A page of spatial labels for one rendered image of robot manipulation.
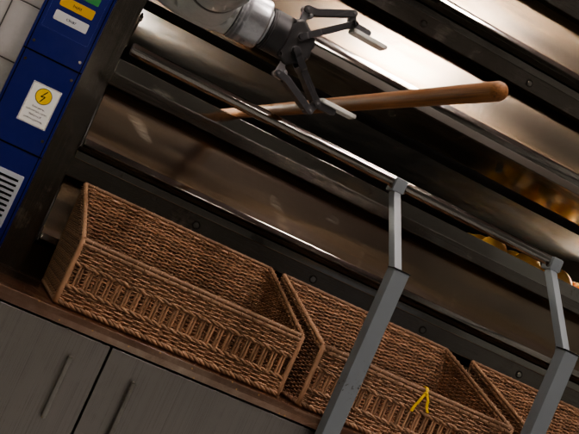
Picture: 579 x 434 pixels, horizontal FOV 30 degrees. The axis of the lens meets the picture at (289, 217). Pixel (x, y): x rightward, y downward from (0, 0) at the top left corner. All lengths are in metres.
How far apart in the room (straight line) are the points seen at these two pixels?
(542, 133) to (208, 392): 1.38
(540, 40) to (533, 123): 0.24
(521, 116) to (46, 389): 1.62
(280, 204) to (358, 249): 0.26
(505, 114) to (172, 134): 0.97
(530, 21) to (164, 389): 1.58
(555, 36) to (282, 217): 0.99
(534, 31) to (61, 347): 1.69
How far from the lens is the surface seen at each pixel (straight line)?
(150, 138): 2.85
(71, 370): 2.32
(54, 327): 2.30
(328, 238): 2.97
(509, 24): 3.21
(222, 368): 2.42
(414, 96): 1.82
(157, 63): 2.48
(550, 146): 3.26
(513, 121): 3.20
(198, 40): 3.01
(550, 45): 3.27
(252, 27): 1.84
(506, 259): 3.21
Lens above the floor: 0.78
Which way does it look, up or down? 4 degrees up
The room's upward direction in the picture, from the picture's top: 24 degrees clockwise
